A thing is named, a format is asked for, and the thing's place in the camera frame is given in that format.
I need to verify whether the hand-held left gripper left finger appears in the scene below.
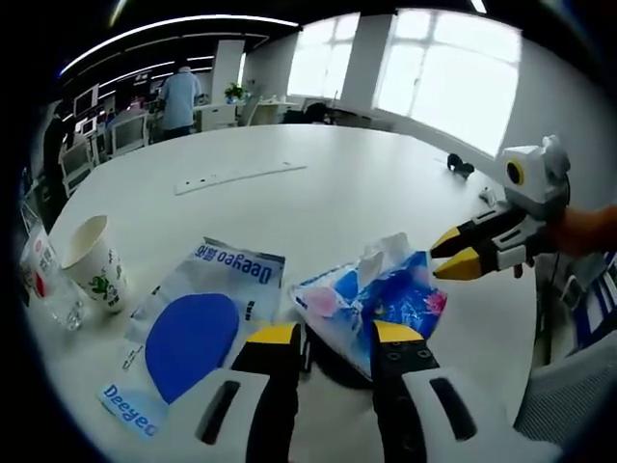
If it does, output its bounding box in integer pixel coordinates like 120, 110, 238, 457
192, 322, 303, 463

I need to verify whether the blue tissue packet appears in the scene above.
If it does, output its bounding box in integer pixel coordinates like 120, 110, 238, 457
288, 231, 449, 383

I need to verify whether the white paper cup green print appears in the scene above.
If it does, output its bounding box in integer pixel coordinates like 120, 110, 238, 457
61, 214, 129, 314

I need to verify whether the clear plastic bottle red label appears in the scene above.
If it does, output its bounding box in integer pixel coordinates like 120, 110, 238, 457
18, 226, 92, 333

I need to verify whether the blue mouse pad package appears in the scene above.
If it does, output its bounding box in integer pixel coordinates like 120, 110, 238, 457
95, 235, 287, 441

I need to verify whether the white mesh chair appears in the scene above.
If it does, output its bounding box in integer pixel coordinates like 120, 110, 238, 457
107, 112, 151, 159
59, 138, 96, 195

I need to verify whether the black cable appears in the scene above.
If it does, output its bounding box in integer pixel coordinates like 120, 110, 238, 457
301, 332, 376, 390

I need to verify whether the grey office chair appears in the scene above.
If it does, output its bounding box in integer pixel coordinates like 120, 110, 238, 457
513, 344, 617, 448

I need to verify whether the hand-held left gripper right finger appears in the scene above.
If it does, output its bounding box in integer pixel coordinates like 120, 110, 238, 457
370, 320, 563, 463

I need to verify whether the small black object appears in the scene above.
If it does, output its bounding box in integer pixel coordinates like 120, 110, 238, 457
445, 152, 477, 178

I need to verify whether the green potted plant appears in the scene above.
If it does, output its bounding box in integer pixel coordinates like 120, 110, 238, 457
223, 82, 253, 105

